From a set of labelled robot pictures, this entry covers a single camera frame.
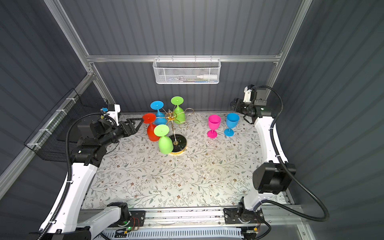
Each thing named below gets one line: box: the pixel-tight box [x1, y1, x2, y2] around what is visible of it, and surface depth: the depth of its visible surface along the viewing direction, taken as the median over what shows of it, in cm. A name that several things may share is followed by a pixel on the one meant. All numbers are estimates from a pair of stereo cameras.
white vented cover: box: [102, 228, 242, 240], surface depth 72 cm
